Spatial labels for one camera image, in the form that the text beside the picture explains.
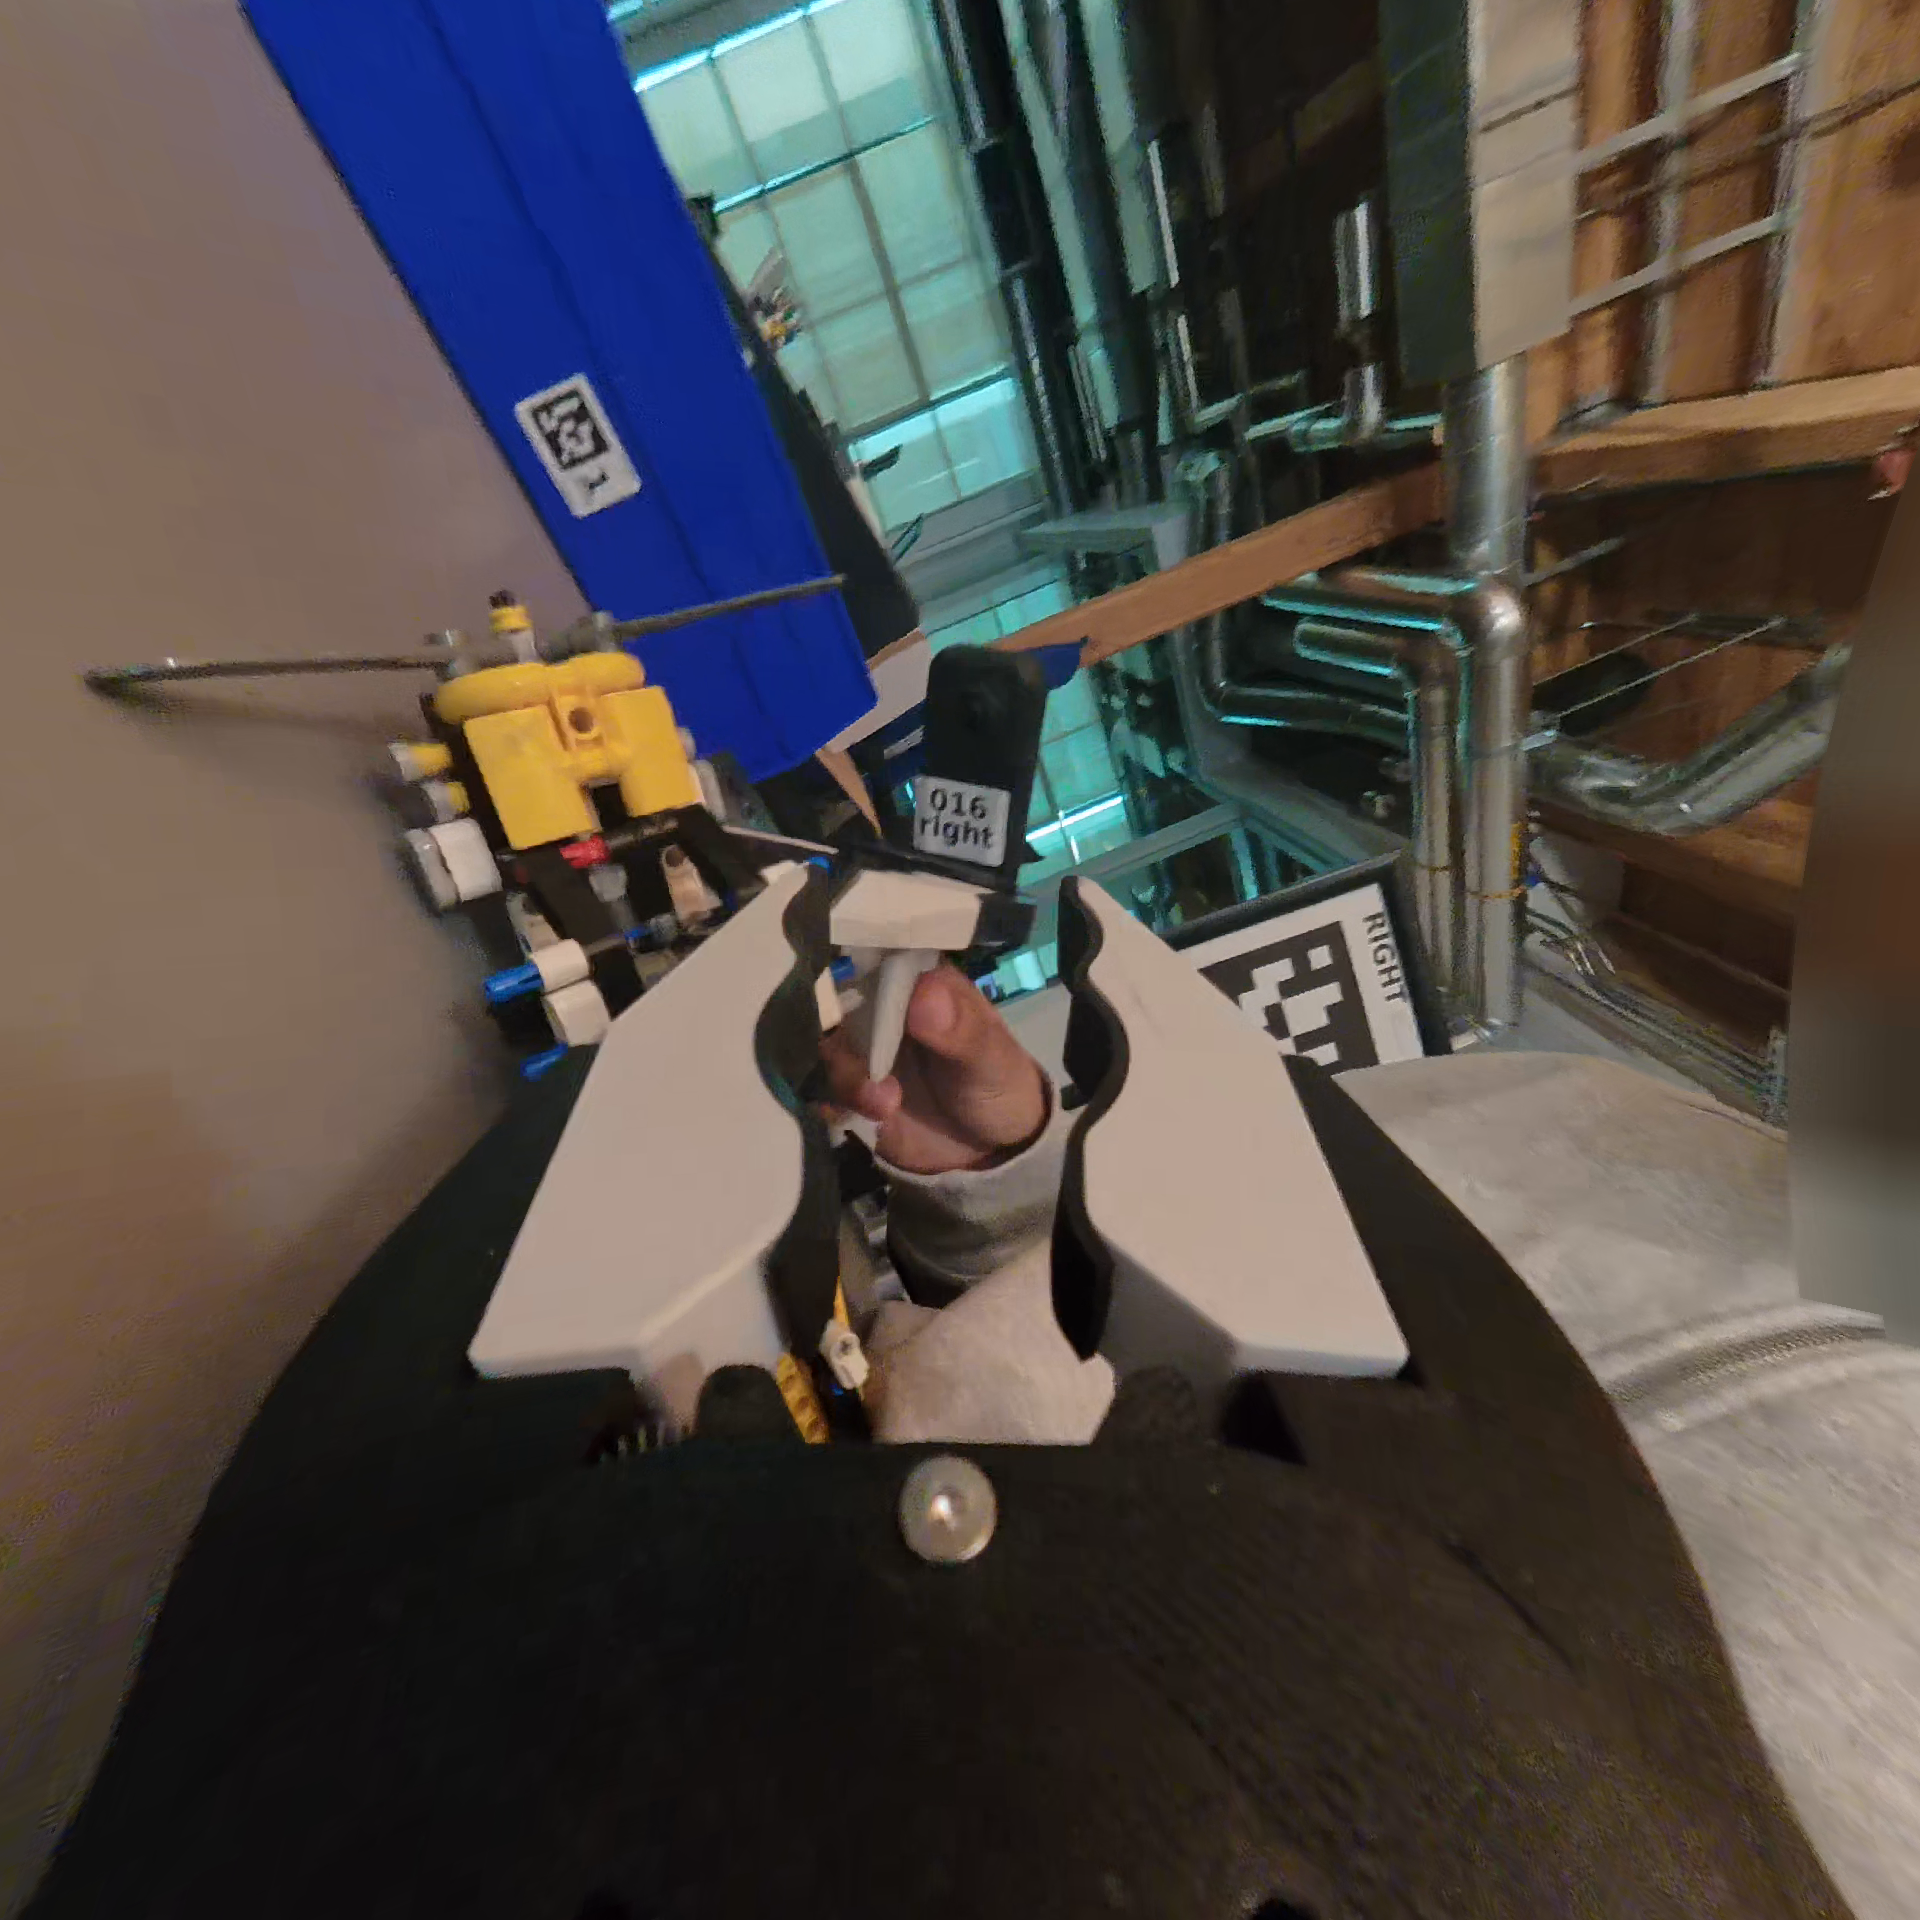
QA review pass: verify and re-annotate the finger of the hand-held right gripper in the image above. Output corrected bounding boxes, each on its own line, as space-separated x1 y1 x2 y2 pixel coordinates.
830 865 994 961
861 948 922 1086

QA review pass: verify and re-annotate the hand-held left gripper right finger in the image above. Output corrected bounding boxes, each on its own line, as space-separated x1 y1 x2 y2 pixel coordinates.
1045 876 1412 1382

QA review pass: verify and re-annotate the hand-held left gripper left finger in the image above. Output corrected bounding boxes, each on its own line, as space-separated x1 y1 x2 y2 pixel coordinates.
469 864 845 1377

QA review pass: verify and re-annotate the yellow black lego helicopter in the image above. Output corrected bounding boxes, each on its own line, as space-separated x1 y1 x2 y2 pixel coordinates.
85 575 903 1445

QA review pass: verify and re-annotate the person's right forearm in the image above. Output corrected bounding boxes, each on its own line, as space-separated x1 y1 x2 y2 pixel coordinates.
873 1117 1121 1445

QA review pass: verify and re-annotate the person's right hand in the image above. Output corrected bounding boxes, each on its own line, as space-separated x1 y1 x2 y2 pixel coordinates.
817 966 1057 1175

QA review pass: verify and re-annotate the wooden ceiling beam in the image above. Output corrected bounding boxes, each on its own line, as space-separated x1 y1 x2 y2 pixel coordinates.
1049 402 1920 662

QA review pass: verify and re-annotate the person's grey sweatshirt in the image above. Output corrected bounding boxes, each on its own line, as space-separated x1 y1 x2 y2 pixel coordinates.
1335 1048 1920 1920

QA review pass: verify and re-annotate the silver ventilation pipe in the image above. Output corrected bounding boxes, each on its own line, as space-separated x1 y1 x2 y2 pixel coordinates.
1215 359 1537 1039

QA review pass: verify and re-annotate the blue plastic bin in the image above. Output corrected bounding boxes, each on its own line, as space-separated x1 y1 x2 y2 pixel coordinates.
241 0 881 784

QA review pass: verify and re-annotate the silver elbow ventilation duct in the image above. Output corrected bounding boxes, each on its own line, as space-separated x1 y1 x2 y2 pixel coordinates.
1530 641 1849 845

